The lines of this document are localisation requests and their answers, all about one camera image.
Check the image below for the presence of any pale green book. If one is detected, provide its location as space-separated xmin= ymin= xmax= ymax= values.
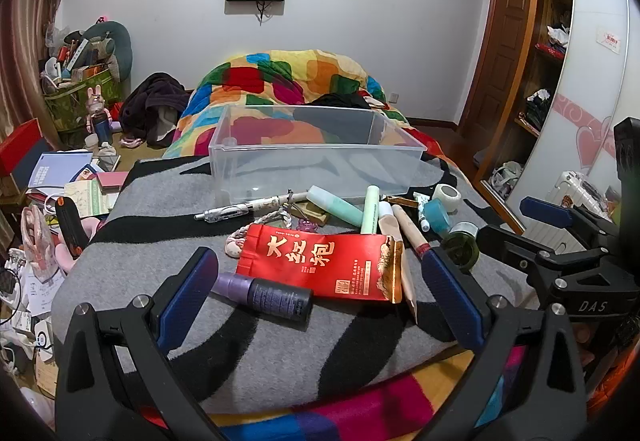
xmin=62 ymin=178 xmax=118 ymax=217

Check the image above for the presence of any blue notebook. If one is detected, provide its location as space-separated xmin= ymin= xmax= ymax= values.
xmin=27 ymin=150 xmax=94 ymax=189

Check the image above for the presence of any pink pouch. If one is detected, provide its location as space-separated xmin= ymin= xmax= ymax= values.
xmin=20 ymin=206 xmax=66 ymax=277

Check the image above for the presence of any green storage bag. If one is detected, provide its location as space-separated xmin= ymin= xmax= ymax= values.
xmin=42 ymin=66 xmax=123 ymax=132

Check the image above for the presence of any white patterned pen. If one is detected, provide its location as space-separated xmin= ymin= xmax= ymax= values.
xmin=194 ymin=190 xmax=311 ymax=223

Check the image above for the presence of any grey green neck pillow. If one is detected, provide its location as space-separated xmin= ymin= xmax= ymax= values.
xmin=82 ymin=21 xmax=133 ymax=82

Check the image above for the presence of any colourful patchwork quilt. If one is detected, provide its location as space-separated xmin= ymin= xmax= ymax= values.
xmin=162 ymin=48 xmax=441 ymax=162

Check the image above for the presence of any black handheld device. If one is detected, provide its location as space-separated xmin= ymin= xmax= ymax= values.
xmin=55 ymin=195 xmax=87 ymax=261

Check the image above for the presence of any multicoloured striped blanket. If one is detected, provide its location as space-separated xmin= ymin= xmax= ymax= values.
xmin=210 ymin=346 xmax=531 ymax=441

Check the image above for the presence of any red box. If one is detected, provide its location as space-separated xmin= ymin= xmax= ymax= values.
xmin=0 ymin=118 xmax=43 ymax=174

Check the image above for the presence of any red tea packet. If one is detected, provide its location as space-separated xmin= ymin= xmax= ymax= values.
xmin=236 ymin=223 xmax=405 ymax=304

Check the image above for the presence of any wide mint green tube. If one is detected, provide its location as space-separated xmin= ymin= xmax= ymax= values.
xmin=306 ymin=185 xmax=366 ymax=228

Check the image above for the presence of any small white tube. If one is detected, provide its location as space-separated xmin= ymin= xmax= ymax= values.
xmin=412 ymin=191 xmax=432 ymax=232

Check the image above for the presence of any pink white braided bracelet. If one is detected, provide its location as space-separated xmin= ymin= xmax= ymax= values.
xmin=222 ymin=204 xmax=301 ymax=262

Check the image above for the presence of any wooden door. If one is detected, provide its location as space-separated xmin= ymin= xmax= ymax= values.
xmin=457 ymin=0 xmax=538 ymax=132

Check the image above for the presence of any purple spray bottle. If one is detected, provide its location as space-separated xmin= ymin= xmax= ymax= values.
xmin=214 ymin=271 xmax=314 ymax=324

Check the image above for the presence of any pink book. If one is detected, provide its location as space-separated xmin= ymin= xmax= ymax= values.
xmin=96 ymin=170 xmax=132 ymax=194

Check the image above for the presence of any pink rabbit figurine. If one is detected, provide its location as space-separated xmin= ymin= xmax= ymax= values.
xmin=86 ymin=85 xmax=113 ymax=144

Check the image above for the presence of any slim mint green tube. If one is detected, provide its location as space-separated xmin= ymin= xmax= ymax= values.
xmin=361 ymin=185 xmax=382 ymax=236

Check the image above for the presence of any white tape roll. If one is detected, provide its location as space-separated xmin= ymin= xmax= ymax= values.
xmin=432 ymin=182 xmax=463 ymax=213

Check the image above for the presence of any dark purple garment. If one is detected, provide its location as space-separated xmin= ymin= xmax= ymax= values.
xmin=120 ymin=72 xmax=187 ymax=147

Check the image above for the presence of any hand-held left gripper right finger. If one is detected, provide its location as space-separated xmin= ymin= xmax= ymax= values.
xmin=422 ymin=246 xmax=588 ymax=441

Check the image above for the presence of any clear plastic storage box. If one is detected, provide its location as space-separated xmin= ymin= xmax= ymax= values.
xmin=208 ymin=104 xmax=427 ymax=207

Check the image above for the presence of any grey black striped blanket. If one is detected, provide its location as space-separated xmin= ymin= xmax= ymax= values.
xmin=52 ymin=154 xmax=538 ymax=417

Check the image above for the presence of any cream cosmetic tube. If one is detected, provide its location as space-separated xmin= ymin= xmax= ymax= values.
xmin=377 ymin=200 xmax=421 ymax=326

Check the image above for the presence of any striped brown curtain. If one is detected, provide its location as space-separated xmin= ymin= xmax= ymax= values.
xmin=0 ymin=0 xmax=96 ymax=142

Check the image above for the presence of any beige stick with red band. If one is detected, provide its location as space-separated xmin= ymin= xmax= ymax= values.
xmin=392 ymin=205 xmax=432 ymax=256

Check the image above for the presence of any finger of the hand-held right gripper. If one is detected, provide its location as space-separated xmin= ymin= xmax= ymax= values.
xmin=519 ymin=196 xmax=621 ymax=252
xmin=475 ymin=223 xmax=601 ymax=292

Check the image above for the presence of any black clothing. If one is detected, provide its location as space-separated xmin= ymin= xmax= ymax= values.
xmin=312 ymin=92 xmax=376 ymax=111

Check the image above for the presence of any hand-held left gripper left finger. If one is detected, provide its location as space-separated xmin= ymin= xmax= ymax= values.
xmin=55 ymin=246 xmax=221 ymax=441

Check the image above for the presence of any dark green glass bottle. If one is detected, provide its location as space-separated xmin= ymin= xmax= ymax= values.
xmin=442 ymin=221 xmax=481 ymax=269

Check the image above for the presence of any white bag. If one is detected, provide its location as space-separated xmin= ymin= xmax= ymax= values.
xmin=492 ymin=161 xmax=523 ymax=194

